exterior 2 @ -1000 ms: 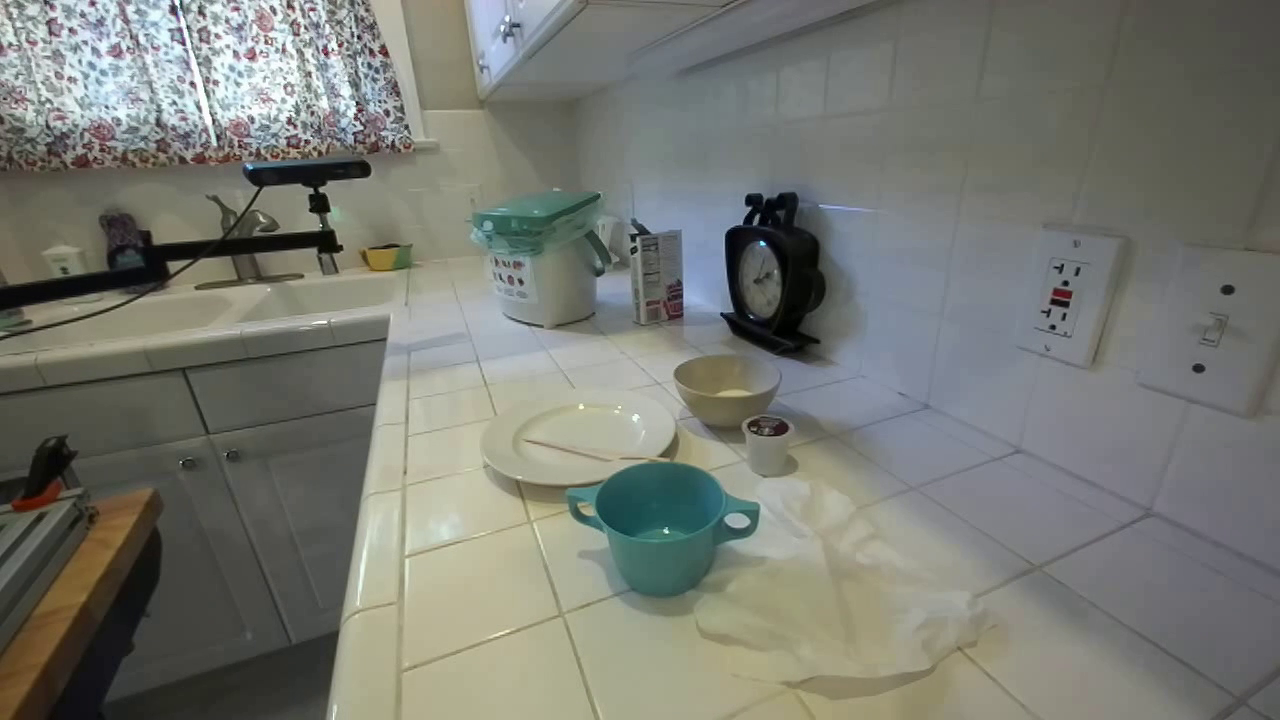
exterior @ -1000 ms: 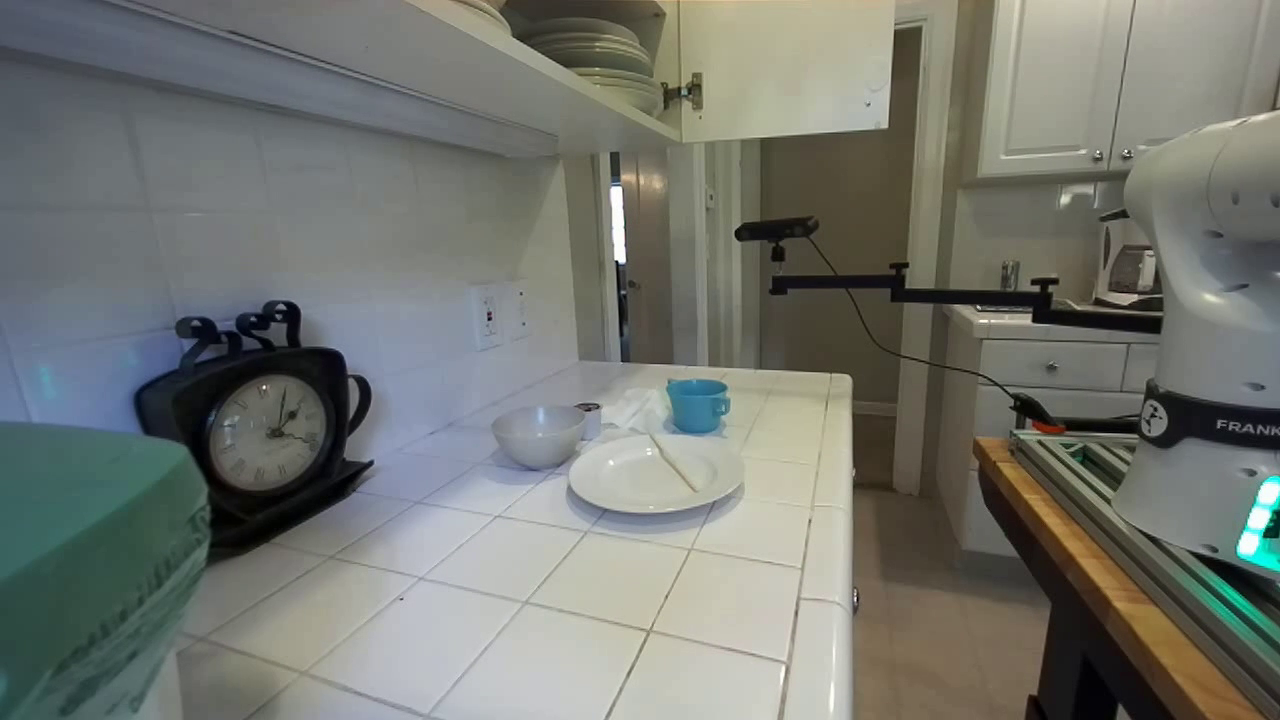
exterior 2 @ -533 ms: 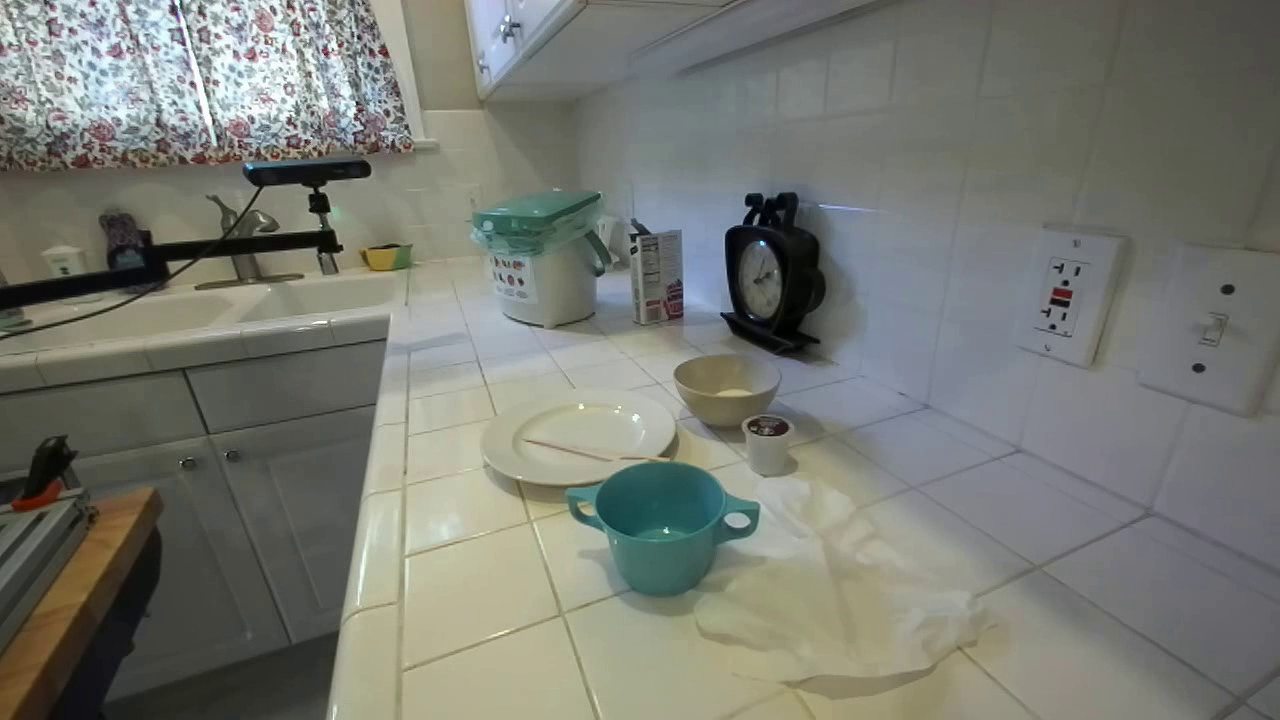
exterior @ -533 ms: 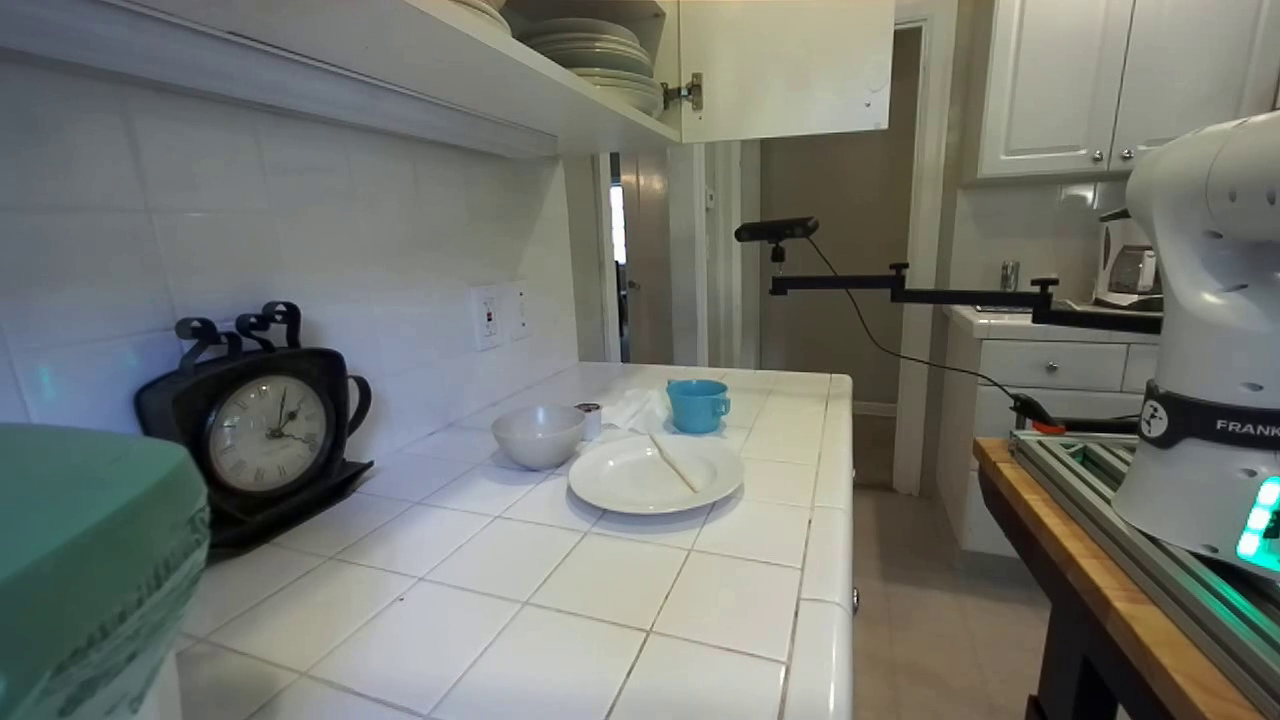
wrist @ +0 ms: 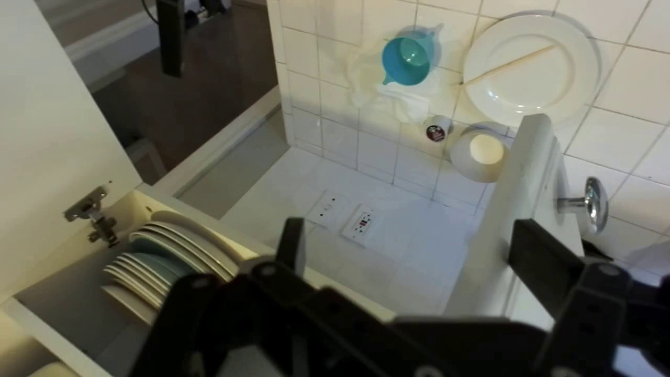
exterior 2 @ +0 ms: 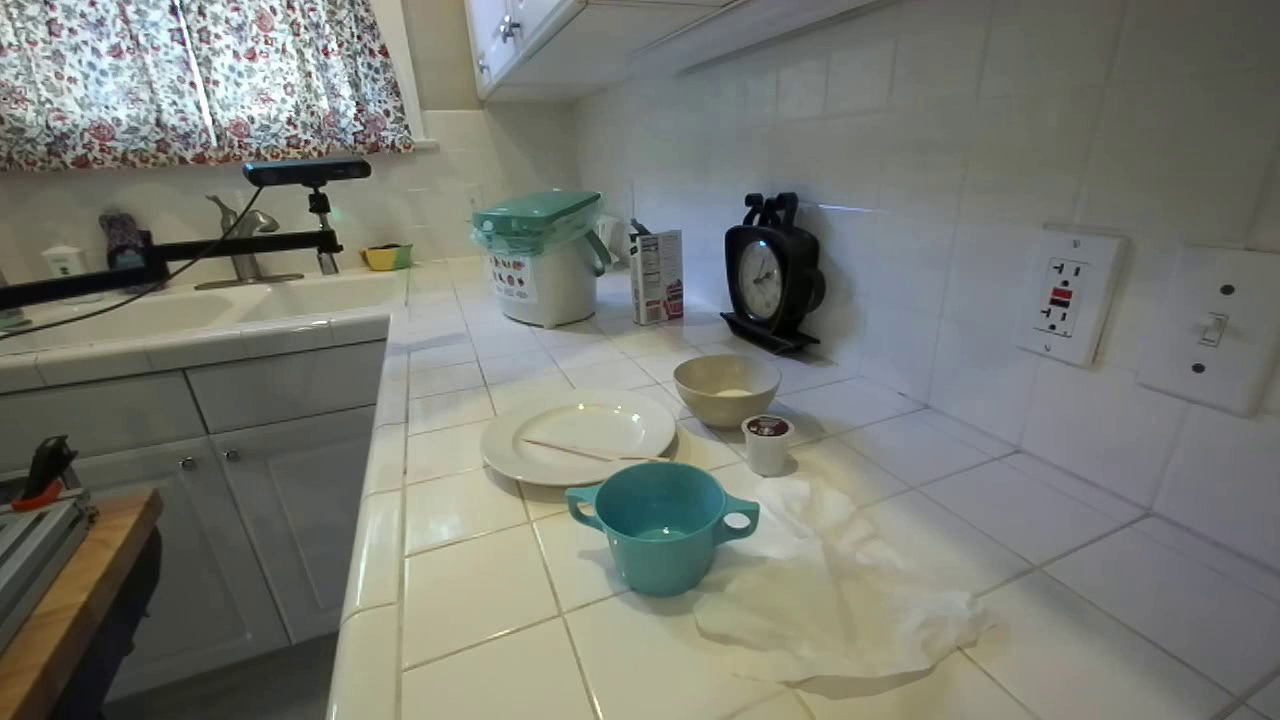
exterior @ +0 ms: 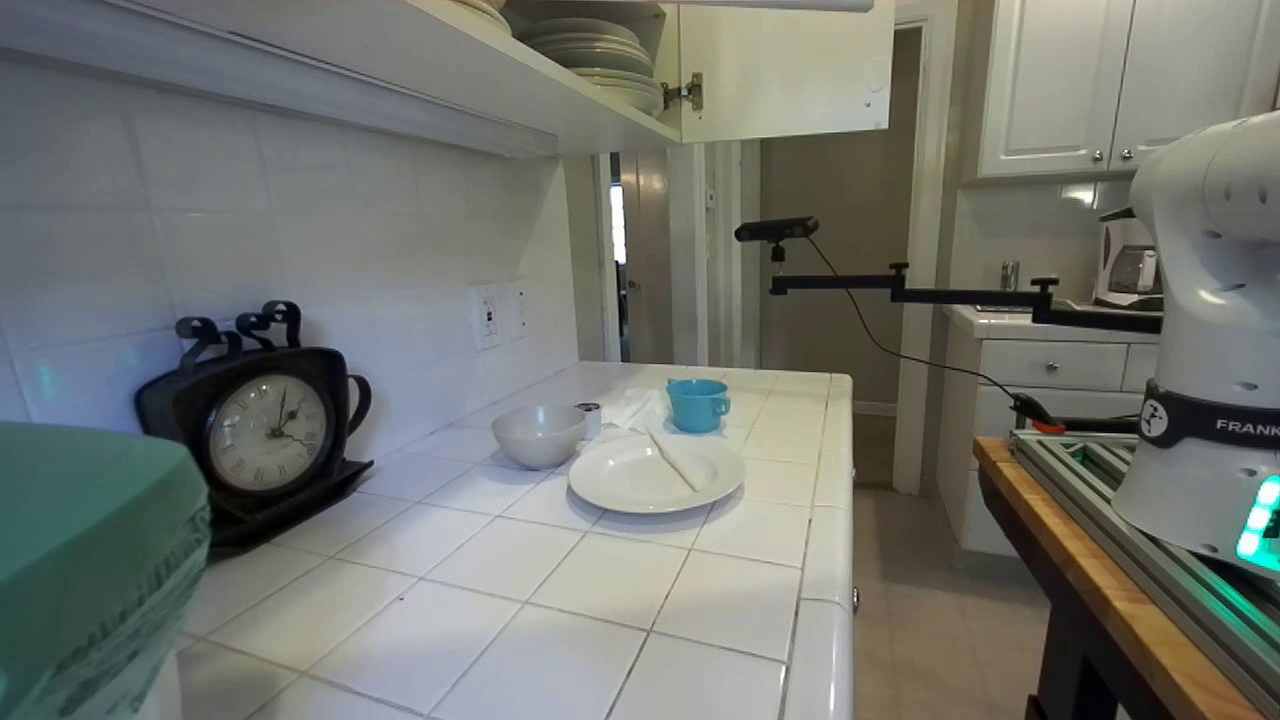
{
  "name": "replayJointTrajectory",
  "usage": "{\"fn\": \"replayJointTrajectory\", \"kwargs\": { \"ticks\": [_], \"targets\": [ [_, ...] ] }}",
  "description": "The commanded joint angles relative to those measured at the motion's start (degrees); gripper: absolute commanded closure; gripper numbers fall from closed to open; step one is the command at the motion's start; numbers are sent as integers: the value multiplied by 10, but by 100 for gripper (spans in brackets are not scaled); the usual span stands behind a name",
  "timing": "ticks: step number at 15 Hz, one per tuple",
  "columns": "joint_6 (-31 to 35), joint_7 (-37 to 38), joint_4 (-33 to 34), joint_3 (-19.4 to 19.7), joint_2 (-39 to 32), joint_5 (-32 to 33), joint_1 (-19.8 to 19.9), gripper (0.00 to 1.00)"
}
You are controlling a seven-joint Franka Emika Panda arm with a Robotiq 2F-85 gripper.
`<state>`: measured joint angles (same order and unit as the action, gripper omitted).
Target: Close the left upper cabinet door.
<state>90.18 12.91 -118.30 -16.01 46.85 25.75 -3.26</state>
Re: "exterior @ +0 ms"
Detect metal cabinet door hinge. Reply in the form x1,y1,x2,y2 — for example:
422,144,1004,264
662,73,708,117

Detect stacked plates in cabinet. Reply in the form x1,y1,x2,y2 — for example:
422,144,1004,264
531,17,664,117

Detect white open cabinet door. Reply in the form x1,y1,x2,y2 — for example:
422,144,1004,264
676,0,901,147

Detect white base cabinet with drawers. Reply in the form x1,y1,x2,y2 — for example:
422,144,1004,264
937,302,1166,556

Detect white panelled cabinet door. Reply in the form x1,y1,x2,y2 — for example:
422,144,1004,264
976,0,1137,184
1112,0,1266,173

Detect blue cup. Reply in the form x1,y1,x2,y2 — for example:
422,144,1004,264
664,376,736,438

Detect wooden chopstick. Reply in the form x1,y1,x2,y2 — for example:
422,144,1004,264
648,427,704,501

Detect white round plate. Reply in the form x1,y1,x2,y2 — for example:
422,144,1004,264
564,430,750,518

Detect white bowl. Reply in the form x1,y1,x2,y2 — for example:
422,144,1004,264
489,401,593,472

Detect black teacup-shaped clock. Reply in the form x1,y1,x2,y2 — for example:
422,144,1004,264
134,298,382,556

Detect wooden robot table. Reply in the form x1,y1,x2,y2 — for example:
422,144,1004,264
971,437,1266,720

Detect countertop kitchen appliance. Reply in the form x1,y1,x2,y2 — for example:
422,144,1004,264
1093,202,1168,312

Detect green plastic container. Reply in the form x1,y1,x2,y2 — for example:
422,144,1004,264
0,420,216,720

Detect white wall outlet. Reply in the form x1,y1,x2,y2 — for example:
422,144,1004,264
472,279,531,353

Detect black camera on mount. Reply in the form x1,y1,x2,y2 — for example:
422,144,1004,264
733,217,823,247

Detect black camera cable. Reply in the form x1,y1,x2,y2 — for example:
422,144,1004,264
797,235,1073,438

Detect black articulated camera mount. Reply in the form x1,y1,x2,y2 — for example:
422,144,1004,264
764,258,1168,334

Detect white wall cabinet body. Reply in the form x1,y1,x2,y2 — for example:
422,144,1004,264
0,0,690,165

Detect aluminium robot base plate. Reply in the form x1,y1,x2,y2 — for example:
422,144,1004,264
1007,422,1280,711

